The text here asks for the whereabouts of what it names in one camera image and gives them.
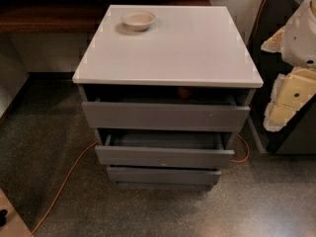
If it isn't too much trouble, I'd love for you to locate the grey drawer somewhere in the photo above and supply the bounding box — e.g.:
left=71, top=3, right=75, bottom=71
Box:
left=96, top=130, right=234, bottom=169
left=82, top=102, right=250, bottom=132
left=107, top=167, right=221, bottom=186

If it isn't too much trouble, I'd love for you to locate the red apple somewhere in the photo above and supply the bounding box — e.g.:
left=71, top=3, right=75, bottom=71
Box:
left=178, top=87, right=193, bottom=100

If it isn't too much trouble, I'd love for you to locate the grey drawer cabinet white top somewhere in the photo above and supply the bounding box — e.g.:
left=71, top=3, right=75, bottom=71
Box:
left=73, top=5, right=263, bottom=190

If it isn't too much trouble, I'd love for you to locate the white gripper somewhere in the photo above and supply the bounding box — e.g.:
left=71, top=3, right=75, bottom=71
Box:
left=261, top=0, right=316, bottom=132

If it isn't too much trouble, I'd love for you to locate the grey top drawer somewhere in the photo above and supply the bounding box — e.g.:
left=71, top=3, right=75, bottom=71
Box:
left=82, top=102, right=250, bottom=132

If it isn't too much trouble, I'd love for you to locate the beige paper bowl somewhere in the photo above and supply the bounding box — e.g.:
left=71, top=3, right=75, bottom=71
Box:
left=120, top=11, right=156, bottom=32

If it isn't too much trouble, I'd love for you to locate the grey middle drawer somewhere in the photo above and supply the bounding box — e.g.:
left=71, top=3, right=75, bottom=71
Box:
left=96, top=130, right=234, bottom=169

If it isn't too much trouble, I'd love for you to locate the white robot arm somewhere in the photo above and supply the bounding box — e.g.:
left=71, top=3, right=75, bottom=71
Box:
left=261, top=0, right=316, bottom=132

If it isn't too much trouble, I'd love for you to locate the grey bottom drawer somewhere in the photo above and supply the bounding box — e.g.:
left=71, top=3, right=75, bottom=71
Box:
left=107, top=167, right=221, bottom=186

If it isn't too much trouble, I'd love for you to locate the small black object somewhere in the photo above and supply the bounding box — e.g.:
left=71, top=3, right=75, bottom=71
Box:
left=0, top=209, right=8, bottom=227

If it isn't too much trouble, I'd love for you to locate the orange power cable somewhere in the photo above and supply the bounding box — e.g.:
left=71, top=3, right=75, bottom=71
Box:
left=30, top=132, right=251, bottom=236

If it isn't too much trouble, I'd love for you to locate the dark wooden bench shelf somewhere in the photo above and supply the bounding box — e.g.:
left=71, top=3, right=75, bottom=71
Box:
left=0, top=0, right=211, bottom=34

